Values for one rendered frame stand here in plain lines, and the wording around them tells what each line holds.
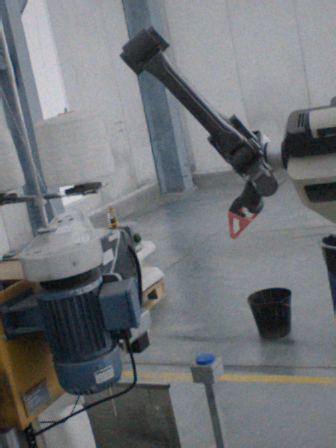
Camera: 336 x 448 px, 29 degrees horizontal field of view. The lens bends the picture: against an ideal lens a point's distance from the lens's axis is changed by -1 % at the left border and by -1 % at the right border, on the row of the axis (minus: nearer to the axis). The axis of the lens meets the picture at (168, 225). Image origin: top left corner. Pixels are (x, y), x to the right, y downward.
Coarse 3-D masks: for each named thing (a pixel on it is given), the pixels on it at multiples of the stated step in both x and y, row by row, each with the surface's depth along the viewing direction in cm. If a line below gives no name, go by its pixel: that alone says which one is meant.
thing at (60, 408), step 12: (72, 396) 198; (48, 408) 201; (60, 408) 200; (72, 408) 204; (48, 420) 200; (72, 420) 201; (84, 420) 206; (48, 432) 199; (60, 432) 199; (72, 432) 199; (84, 432) 205; (48, 444) 200; (60, 444) 200; (72, 444) 200; (84, 444) 203
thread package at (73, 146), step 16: (64, 112) 148; (80, 112) 146; (96, 112) 147; (48, 128) 144; (64, 128) 143; (80, 128) 144; (96, 128) 147; (48, 144) 145; (64, 144) 144; (80, 144) 144; (96, 144) 147; (48, 160) 147; (64, 160) 145; (80, 160) 145; (96, 160) 146; (112, 160) 152; (48, 176) 148; (64, 176) 146; (80, 176) 145; (96, 176) 147
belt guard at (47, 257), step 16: (64, 224) 166; (80, 224) 162; (32, 240) 154; (48, 240) 150; (64, 240) 147; (80, 240) 143; (96, 240) 141; (32, 256) 137; (48, 256) 135; (64, 256) 135; (80, 256) 136; (96, 256) 140; (32, 272) 137; (48, 272) 135; (64, 272) 135; (80, 272) 137
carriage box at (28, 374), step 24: (0, 264) 174; (24, 288) 151; (0, 336) 142; (24, 336) 150; (0, 360) 143; (24, 360) 149; (48, 360) 157; (0, 384) 145; (24, 384) 149; (48, 384) 156; (0, 408) 147; (24, 408) 148
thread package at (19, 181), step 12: (0, 132) 159; (0, 144) 159; (12, 144) 163; (0, 156) 159; (12, 156) 162; (0, 168) 159; (12, 168) 161; (0, 180) 159; (12, 180) 161; (24, 180) 166; (0, 192) 160
